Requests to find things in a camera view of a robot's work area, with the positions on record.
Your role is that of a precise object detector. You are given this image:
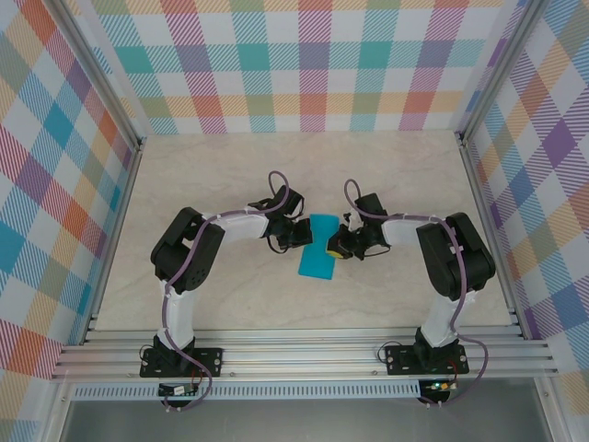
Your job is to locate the blue paper sheet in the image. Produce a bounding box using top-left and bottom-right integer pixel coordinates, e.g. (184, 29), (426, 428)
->
(297, 213), (340, 282)

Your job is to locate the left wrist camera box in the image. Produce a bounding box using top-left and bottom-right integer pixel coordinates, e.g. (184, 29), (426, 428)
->
(274, 187), (306, 218)

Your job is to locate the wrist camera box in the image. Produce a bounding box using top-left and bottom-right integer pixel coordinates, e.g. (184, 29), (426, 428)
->
(274, 187), (306, 218)
(343, 192), (386, 231)

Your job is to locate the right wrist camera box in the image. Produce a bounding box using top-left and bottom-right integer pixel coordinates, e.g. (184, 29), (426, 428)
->
(343, 192), (386, 231)

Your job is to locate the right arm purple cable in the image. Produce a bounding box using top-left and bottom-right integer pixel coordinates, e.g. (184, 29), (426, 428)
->
(343, 178), (490, 411)

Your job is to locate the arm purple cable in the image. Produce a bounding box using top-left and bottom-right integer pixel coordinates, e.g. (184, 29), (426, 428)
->
(343, 178), (490, 411)
(158, 169), (300, 413)

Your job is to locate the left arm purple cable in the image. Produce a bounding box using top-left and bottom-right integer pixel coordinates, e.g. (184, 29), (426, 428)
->
(158, 169), (300, 413)

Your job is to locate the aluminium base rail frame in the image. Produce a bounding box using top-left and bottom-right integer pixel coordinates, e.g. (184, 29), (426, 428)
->
(50, 324), (560, 383)

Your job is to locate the aluminium side rail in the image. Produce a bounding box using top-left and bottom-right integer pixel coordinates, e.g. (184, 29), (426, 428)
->
(80, 145), (146, 346)
(457, 137), (528, 340)

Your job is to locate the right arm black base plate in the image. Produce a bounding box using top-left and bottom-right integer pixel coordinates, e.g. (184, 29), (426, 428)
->
(385, 343), (470, 377)

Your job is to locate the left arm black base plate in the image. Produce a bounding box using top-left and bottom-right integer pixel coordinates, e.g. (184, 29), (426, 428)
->
(139, 347), (225, 379)

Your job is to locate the slotted grey cable duct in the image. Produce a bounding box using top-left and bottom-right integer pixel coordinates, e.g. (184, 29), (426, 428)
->
(72, 379), (422, 401)

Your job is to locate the aluminium corner post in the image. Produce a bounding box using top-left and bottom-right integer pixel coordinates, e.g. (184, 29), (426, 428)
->
(453, 0), (549, 148)
(45, 0), (146, 153)

